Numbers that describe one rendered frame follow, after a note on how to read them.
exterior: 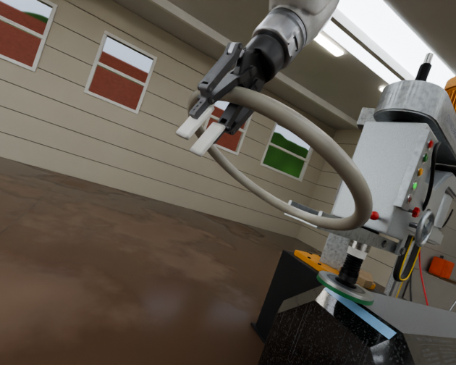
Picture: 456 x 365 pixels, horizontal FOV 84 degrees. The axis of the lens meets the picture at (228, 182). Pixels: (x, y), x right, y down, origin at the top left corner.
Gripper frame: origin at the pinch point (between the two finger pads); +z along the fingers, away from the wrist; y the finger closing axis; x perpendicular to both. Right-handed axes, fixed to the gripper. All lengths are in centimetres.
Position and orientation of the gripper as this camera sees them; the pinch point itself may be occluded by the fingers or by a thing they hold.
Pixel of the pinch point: (200, 130)
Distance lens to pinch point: 43.8
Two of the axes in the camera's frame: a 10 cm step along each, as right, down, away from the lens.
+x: -7.0, -3.7, 6.0
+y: 3.8, 5.2, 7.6
